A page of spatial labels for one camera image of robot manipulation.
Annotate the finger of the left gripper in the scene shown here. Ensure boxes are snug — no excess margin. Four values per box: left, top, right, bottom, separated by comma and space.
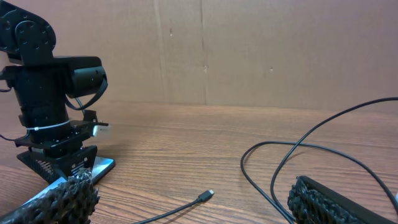
52, 146, 98, 179
17, 151, 60, 184

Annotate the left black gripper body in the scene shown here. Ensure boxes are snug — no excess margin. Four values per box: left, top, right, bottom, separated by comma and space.
15, 110, 109, 157

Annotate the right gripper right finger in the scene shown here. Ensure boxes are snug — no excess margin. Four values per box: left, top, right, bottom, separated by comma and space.
287, 175, 394, 224

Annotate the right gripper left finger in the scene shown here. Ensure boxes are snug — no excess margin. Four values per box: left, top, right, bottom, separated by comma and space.
1, 168, 100, 224

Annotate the blue Galaxy smartphone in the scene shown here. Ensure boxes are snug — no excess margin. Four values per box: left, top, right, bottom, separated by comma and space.
24, 156, 116, 205

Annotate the black USB charging cable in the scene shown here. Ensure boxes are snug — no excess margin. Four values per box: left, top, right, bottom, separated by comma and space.
133, 96, 398, 224

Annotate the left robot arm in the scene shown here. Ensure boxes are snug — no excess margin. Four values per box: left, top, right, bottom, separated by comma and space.
1, 1, 115, 183

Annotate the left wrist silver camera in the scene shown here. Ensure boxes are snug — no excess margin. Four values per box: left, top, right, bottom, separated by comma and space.
91, 125, 111, 138

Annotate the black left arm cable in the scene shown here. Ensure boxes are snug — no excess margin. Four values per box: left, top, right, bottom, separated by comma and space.
0, 77, 109, 141

